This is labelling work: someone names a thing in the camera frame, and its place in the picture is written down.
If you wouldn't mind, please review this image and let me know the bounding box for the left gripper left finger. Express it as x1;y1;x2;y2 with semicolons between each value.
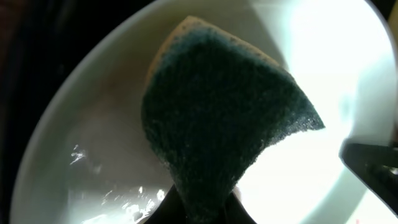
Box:
139;185;187;224

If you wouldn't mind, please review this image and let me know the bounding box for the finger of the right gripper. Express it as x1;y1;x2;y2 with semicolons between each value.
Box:
340;142;397;215

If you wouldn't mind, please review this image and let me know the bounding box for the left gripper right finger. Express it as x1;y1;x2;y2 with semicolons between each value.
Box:
222;192;256;224

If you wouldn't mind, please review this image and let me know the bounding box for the mint green plate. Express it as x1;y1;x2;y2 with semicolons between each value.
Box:
11;1;397;223

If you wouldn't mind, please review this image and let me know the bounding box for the green yellow sponge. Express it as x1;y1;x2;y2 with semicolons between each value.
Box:
141;16;324;223

